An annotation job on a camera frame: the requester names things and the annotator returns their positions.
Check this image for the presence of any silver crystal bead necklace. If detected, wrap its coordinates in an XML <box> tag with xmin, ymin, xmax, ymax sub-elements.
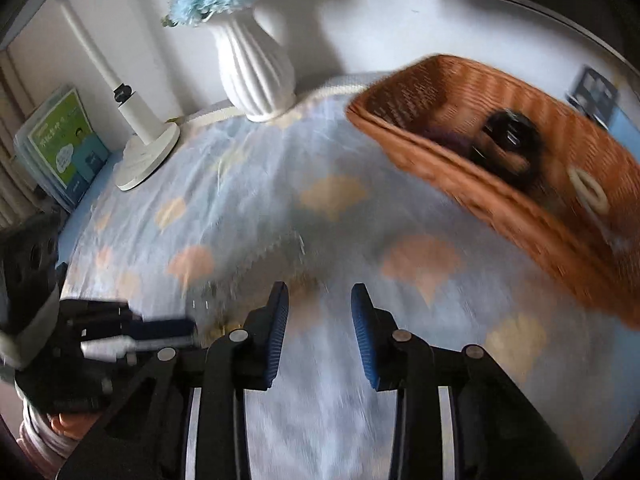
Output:
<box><xmin>187</xmin><ymin>230</ymin><xmax>313</xmax><ymax>333</ymax></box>

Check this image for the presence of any person's left hand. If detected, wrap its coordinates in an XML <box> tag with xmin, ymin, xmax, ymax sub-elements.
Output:
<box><xmin>50</xmin><ymin>412</ymin><xmax>98</xmax><ymax>436</ymax></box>

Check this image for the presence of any beige curtain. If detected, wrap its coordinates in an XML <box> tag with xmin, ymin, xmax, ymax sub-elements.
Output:
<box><xmin>0</xmin><ymin>55</ymin><xmax>41</xmax><ymax>231</ymax></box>

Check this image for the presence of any brown wicker basket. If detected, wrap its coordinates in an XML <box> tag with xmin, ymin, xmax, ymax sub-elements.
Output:
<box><xmin>346</xmin><ymin>54</ymin><xmax>640</xmax><ymax>331</ymax></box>

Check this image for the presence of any black scrunchie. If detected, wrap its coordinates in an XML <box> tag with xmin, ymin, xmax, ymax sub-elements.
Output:
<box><xmin>470</xmin><ymin>110</ymin><xmax>544</xmax><ymax>187</ymax></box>

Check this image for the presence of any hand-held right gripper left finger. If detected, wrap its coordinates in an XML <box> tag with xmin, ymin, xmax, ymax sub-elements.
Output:
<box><xmin>57</xmin><ymin>281</ymin><xmax>290</xmax><ymax>480</ymax></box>

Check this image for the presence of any row of books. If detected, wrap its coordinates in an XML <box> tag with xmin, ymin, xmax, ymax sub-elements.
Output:
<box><xmin>14</xmin><ymin>85</ymin><xmax>111</xmax><ymax>211</ymax></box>

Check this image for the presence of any fan-pattern printed tablecloth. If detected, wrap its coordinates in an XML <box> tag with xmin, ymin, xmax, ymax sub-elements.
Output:
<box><xmin>60</xmin><ymin>72</ymin><xmax>640</xmax><ymax>480</ymax></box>

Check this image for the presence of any black phone stand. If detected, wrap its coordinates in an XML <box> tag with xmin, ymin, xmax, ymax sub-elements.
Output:
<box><xmin>566</xmin><ymin>66</ymin><xmax>620</xmax><ymax>128</ymax></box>

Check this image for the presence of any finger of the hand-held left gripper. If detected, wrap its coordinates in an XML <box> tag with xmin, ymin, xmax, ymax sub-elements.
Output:
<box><xmin>120</xmin><ymin>310</ymin><xmax>197</xmax><ymax>340</ymax></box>
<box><xmin>82</xmin><ymin>337</ymin><xmax>196</xmax><ymax>358</ymax></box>

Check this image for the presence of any person's left forearm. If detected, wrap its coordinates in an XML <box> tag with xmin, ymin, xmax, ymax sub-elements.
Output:
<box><xmin>17</xmin><ymin>402</ymin><xmax>76</xmax><ymax>461</ymax></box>

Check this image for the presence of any white desk lamp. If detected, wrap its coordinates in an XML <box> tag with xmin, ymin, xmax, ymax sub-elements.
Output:
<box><xmin>5</xmin><ymin>0</ymin><xmax>181</xmax><ymax>192</ymax></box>

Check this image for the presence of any cream spiral hair tie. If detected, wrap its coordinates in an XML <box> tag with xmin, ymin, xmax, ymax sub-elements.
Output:
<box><xmin>567</xmin><ymin>166</ymin><xmax>610</xmax><ymax>215</ymax></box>

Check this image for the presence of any white ribbed vase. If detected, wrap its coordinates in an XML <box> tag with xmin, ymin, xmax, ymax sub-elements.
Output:
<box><xmin>207</xmin><ymin>7</ymin><xmax>297</xmax><ymax>122</ymax></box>

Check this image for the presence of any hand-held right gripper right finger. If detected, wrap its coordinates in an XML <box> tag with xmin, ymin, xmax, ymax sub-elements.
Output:
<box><xmin>350</xmin><ymin>283</ymin><xmax>583</xmax><ymax>480</ymax></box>

